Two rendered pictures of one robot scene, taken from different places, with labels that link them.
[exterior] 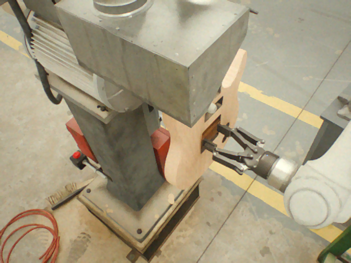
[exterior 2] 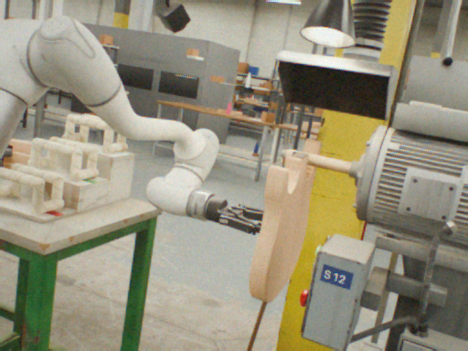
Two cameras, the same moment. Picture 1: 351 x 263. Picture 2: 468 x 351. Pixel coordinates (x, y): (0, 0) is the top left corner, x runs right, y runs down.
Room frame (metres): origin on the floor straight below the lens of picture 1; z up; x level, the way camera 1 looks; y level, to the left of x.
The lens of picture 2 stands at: (1.68, -0.72, 1.42)
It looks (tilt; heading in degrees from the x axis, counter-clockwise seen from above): 11 degrees down; 158
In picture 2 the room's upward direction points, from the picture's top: 10 degrees clockwise
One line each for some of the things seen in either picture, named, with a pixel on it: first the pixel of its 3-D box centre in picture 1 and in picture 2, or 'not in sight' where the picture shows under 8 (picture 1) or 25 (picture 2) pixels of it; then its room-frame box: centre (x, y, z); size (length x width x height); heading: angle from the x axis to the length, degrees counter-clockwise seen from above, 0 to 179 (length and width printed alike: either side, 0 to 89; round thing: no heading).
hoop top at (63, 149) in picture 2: not in sight; (57, 147); (0.01, -0.68, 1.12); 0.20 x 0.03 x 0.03; 48
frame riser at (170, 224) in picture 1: (141, 196); not in sight; (0.81, 0.25, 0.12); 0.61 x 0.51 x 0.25; 136
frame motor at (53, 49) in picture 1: (96, 47); (440, 189); (0.77, 0.20, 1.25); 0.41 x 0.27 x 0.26; 46
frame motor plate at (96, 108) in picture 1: (93, 75); (453, 249); (0.81, 0.25, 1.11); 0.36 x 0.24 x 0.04; 46
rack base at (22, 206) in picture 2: not in sight; (26, 206); (0.10, -0.75, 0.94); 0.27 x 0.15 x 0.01; 49
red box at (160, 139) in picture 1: (150, 143); not in sight; (0.93, 0.14, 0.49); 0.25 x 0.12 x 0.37; 46
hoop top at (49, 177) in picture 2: not in sight; (37, 174); (0.07, -0.73, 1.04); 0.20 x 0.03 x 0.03; 48
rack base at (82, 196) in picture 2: not in sight; (61, 186); (-0.02, -0.65, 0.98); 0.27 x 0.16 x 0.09; 49
